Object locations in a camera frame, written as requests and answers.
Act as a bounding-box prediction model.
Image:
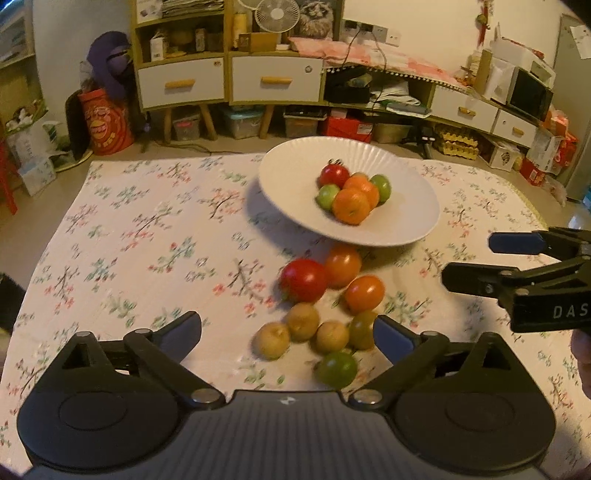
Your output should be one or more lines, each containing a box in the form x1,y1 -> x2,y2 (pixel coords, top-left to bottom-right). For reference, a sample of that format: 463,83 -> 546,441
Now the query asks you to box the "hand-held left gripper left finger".
52,311 -> 227,408

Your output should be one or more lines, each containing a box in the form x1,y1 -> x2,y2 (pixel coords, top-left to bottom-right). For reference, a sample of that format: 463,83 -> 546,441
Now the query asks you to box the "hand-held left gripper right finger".
348,315 -> 525,408

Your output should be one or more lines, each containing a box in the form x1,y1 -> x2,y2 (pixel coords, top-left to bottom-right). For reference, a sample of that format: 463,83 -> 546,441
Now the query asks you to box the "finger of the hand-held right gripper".
441,256 -> 591,308
489,227 -> 591,259

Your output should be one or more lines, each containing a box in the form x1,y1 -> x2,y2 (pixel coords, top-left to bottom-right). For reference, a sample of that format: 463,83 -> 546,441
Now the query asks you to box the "brown-green tomato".
347,311 -> 380,350

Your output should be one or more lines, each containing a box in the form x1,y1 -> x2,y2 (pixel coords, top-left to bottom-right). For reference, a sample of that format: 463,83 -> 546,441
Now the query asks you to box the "orange tomato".
324,244 -> 363,288
344,275 -> 386,313

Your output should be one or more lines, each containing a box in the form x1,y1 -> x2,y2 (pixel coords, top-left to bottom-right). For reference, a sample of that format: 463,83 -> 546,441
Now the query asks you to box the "yellow-brown longan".
315,320 -> 350,352
252,322 -> 291,360
285,302 -> 321,342

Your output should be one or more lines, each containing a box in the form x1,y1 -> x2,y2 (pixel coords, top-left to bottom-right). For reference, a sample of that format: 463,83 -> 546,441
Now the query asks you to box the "green tomato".
315,184 -> 341,210
315,350 -> 358,388
369,174 -> 392,204

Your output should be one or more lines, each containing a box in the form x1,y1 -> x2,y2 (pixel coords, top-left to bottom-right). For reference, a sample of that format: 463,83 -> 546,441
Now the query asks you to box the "large red tomato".
278,258 -> 329,304

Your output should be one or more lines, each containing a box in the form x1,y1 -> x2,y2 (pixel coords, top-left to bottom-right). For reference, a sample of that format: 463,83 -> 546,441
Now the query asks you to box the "large orange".
332,188 -> 371,226

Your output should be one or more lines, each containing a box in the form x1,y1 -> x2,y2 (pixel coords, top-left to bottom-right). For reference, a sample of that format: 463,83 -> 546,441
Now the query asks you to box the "small orange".
342,173 -> 380,207

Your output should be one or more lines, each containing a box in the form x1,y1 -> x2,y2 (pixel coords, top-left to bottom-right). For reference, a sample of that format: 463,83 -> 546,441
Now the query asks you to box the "small red tomato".
318,159 -> 352,189

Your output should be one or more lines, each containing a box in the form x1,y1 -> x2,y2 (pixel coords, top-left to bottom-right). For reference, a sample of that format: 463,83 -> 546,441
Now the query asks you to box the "white ribbed plate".
257,136 -> 439,247

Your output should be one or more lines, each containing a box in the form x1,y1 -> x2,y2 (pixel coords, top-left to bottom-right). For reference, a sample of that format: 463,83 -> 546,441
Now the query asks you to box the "person's right hand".
571,330 -> 591,401

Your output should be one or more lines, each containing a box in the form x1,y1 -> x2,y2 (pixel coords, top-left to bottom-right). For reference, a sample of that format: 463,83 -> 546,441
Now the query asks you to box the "small red cardboard box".
519,157 -> 552,185

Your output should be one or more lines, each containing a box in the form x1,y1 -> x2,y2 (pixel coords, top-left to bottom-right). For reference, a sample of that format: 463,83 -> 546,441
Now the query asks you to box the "white printed cardboard box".
487,141 -> 520,171

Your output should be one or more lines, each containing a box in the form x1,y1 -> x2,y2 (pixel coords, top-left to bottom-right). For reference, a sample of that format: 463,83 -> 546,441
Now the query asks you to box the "floral tablecloth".
0,154 -> 591,476

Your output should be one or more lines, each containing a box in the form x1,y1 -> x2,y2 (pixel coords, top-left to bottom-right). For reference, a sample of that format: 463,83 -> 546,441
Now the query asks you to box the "stack of egg cartons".
434,124 -> 481,160

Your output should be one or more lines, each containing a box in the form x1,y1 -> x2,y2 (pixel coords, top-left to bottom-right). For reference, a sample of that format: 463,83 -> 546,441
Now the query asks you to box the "small white drawer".
431,87 -> 499,129
492,111 -> 539,148

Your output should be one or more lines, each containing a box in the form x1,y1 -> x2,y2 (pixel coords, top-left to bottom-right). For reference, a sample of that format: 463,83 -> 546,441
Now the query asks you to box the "black tripod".
402,129 -> 437,160

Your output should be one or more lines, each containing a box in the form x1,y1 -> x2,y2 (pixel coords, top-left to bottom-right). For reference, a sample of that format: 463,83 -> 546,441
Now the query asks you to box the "grey refrigerator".
551,14 -> 591,204

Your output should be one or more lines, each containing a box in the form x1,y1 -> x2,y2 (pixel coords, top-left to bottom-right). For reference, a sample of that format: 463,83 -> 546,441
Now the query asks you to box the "black and white microwave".
505,67 -> 555,121

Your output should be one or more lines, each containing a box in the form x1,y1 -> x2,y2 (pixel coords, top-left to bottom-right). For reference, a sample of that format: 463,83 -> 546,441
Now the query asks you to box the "low yellow wooden cabinet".
323,60 -> 541,148

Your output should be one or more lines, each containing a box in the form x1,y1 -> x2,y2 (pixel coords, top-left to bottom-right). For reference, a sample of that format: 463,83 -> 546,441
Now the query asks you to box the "beige box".
372,122 -> 414,144

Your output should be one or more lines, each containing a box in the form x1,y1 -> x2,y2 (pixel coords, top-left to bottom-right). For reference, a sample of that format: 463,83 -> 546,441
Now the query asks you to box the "black garment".
0,272 -> 26,335

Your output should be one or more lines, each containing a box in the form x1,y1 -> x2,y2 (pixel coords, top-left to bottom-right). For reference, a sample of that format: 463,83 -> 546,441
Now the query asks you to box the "large red cardboard box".
322,115 -> 374,144

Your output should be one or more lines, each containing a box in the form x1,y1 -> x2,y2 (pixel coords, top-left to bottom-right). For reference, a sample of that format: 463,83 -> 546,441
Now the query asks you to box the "clear storage box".
172,108 -> 201,141
283,107 -> 326,138

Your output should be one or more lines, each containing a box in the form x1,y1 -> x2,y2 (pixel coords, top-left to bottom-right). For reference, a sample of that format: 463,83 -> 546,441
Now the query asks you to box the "blue tissue box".
18,157 -> 56,197

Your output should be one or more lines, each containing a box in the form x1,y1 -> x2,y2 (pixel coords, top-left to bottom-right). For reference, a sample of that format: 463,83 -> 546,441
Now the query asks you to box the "teal-lid storage box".
221,106 -> 265,139

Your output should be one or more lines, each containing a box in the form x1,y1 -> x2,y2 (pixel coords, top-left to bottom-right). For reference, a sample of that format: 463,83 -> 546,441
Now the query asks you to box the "red printed bag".
78,88 -> 136,156

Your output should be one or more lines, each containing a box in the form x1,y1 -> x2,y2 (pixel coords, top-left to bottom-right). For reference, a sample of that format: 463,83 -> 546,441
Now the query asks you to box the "red hanging ornament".
475,0 -> 492,47

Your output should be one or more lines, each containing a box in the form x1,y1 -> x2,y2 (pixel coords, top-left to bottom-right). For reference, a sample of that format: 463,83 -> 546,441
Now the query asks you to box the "black flat panel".
65,90 -> 90,162

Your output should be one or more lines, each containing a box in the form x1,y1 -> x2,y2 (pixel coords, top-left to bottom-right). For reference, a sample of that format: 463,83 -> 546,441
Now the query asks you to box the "pink patterned cloth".
288,37 -> 469,86

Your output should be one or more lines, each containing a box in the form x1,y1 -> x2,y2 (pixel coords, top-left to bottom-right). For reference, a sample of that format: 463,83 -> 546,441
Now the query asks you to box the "white plastic bag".
4,120 -> 70,171

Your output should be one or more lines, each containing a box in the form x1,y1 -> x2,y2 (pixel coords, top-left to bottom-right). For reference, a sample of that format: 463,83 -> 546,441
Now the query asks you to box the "yellow wooden shelf cabinet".
130,0 -> 326,141

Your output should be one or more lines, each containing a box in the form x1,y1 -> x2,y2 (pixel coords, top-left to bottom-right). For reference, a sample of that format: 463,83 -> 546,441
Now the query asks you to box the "purple plush toy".
83,31 -> 137,100

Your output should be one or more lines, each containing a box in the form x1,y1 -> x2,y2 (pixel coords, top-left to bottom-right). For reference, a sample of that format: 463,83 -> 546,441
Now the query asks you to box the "wooden bookshelf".
0,0 -> 47,139

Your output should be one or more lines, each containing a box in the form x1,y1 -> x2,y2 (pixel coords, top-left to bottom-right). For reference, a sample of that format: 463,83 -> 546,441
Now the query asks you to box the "yellow bowl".
168,28 -> 195,58

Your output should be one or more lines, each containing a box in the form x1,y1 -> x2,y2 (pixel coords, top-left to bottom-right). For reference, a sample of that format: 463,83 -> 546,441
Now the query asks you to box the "framed cat picture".
295,0 -> 345,40

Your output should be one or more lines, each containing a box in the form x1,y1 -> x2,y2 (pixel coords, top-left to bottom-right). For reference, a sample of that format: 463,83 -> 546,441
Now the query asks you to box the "brown cardboard box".
239,31 -> 281,52

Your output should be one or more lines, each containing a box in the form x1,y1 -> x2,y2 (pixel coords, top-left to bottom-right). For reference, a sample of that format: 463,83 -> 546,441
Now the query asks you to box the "white box grey print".
137,0 -> 163,24

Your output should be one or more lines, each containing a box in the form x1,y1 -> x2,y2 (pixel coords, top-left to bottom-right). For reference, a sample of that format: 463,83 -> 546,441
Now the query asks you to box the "small white desk fan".
255,0 -> 298,34

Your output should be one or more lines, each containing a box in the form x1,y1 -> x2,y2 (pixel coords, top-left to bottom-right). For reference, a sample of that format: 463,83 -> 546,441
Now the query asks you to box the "stack of papers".
161,0 -> 225,18

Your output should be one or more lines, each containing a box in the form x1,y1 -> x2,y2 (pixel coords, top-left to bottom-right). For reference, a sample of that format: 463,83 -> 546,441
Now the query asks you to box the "white drawer wooden handle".
231,55 -> 323,103
137,58 -> 225,101

